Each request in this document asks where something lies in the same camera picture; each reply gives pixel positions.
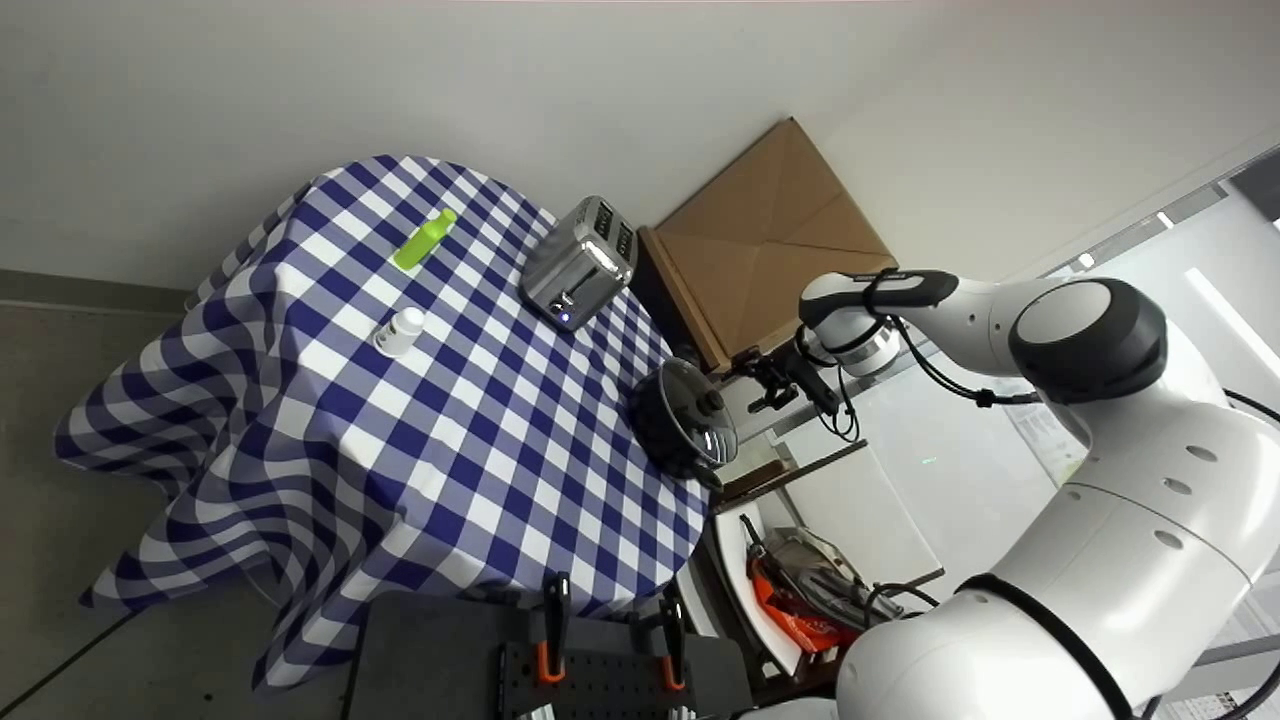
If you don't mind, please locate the blue white checkered tablecloth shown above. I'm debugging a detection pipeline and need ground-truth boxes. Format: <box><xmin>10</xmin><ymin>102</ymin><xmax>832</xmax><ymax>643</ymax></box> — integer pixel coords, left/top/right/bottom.
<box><xmin>54</xmin><ymin>150</ymin><xmax>716</xmax><ymax>694</ymax></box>

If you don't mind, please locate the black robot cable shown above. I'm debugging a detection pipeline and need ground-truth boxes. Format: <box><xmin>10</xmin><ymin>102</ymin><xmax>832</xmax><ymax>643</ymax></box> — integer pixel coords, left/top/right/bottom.
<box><xmin>862</xmin><ymin>267</ymin><xmax>1047</xmax><ymax>411</ymax></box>

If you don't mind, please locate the brown cardboard box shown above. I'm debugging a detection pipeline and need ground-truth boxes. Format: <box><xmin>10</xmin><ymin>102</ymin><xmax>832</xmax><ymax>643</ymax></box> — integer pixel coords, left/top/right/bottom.
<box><xmin>638</xmin><ymin>114</ymin><xmax>900</xmax><ymax>380</ymax></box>

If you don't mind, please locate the black board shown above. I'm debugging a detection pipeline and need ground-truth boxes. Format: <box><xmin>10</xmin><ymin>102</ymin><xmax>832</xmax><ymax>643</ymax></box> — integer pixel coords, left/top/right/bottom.
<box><xmin>339</xmin><ymin>587</ymin><xmax>753</xmax><ymax>720</ymax></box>

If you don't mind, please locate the silver toaster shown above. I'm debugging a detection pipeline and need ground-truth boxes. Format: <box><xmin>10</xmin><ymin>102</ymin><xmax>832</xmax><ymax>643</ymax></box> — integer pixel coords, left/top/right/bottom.
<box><xmin>516</xmin><ymin>190</ymin><xmax>642</xmax><ymax>336</ymax></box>

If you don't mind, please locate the orange black tool pile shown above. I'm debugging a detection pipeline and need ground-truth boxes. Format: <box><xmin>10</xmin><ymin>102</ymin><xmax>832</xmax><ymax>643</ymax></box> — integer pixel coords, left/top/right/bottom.
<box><xmin>742</xmin><ymin>518</ymin><xmax>878</xmax><ymax>658</ymax></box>

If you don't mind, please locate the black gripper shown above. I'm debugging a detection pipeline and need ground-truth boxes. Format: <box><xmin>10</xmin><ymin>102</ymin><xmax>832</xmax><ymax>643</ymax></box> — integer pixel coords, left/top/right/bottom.
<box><xmin>728</xmin><ymin>336</ymin><xmax>847</xmax><ymax>414</ymax></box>

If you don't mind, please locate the glass lid with black knob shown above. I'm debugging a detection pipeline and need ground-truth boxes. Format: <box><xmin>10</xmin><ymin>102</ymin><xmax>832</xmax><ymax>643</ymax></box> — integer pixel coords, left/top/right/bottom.
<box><xmin>658</xmin><ymin>357</ymin><xmax>744</xmax><ymax>470</ymax></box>

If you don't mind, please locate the green plastic bottle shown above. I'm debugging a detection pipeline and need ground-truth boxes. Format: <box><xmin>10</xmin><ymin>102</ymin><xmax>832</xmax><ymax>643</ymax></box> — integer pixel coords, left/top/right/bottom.
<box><xmin>390</xmin><ymin>205</ymin><xmax>464</xmax><ymax>278</ymax></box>

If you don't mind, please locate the black pot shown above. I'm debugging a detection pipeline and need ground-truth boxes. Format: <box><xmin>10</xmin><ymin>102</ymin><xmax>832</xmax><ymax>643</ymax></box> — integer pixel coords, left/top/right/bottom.
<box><xmin>626</xmin><ymin>357</ymin><xmax>744</xmax><ymax>488</ymax></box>

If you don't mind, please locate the black orange clamp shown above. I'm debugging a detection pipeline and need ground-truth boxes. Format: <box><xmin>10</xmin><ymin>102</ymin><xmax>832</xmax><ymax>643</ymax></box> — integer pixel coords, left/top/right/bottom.
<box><xmin>528</xmin><ymin>573</ymin><xmax>576</xmax><ymax>691</ymax></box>
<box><xmin>652</xmin><ymin>587</ymin><xmax>698</xmax><ymax>699</ymax></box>

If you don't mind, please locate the small white bottle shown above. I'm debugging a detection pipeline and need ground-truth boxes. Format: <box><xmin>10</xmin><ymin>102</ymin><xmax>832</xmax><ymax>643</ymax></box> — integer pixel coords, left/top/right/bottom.
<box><xmin>372</xmin><ymin>305</ymin><xmax>429</xmax><ymax>361</ymax></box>

